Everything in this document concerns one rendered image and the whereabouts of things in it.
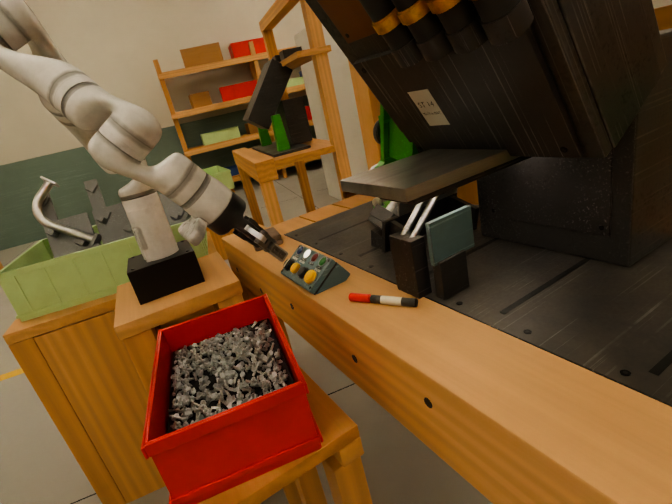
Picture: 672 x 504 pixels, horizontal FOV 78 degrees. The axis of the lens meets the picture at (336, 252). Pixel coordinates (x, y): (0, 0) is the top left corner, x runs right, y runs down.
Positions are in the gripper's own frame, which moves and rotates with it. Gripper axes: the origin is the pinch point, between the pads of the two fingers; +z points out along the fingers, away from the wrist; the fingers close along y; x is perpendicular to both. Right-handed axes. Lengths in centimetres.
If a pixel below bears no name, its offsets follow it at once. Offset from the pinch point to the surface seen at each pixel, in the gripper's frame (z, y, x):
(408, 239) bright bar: 9.1, -18.8, -13.7
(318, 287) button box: 10.7, -2.4, 0.9
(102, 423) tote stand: 22, 78, 80
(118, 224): -9, 105, 22
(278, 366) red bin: 4.3, -15.3, 15.4
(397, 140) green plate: 3.9, -6.0, -30.6
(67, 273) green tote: -15, 82, 41
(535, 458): 11, -51, 4
